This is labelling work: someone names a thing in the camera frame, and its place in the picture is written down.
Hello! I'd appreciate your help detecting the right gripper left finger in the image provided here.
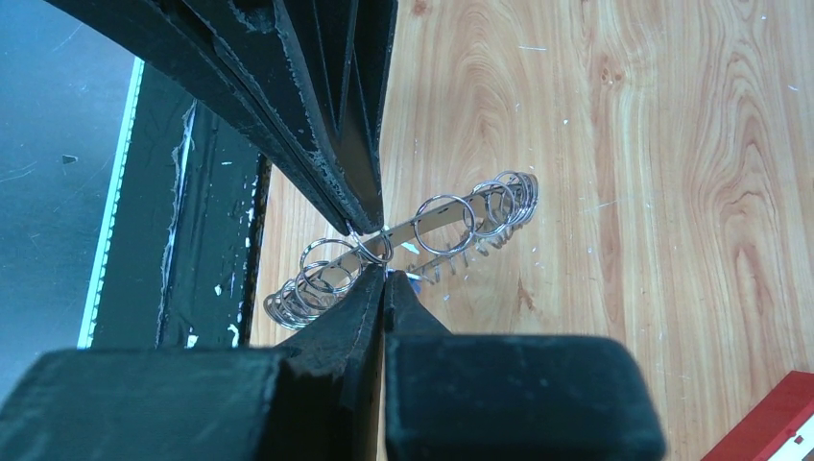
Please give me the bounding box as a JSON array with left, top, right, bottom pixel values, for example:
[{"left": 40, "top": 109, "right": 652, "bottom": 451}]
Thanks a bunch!
[{"left": 1, "top": 265, "right": 385, "bottom": 460}]

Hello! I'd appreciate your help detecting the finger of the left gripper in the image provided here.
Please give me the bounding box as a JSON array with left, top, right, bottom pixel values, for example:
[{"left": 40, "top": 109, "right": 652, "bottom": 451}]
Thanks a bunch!
[
  {"left": 44, "top": 0, "right": 383, "bottom": 235},
  {"left": 274, "top": 1, "right": 398, "bottom": 232}
]

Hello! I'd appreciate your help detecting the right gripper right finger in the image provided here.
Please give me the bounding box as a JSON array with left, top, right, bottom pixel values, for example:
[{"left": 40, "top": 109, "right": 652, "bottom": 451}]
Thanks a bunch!
[{"left": 384, "top": 271, "right": 666, "bottom": 460}]

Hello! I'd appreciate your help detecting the small white scrap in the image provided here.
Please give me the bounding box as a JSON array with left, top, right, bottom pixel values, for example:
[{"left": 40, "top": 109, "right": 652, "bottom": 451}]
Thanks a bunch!
[{"left": 401, "top": 242, "right": 420, "bottom": 255}]

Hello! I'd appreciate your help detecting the red white window brick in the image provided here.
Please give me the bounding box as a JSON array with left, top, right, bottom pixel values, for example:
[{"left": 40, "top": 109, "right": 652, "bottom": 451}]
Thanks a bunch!
[{"left": 704, "top": 371, "right": 813, "bottom": 460}]

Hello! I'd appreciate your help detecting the grey slotted cable duct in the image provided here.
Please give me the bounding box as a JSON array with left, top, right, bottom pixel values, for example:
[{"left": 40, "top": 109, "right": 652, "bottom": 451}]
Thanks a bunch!
[{"left": 77, "top": 58, "right": 145, "bottom": 350}]

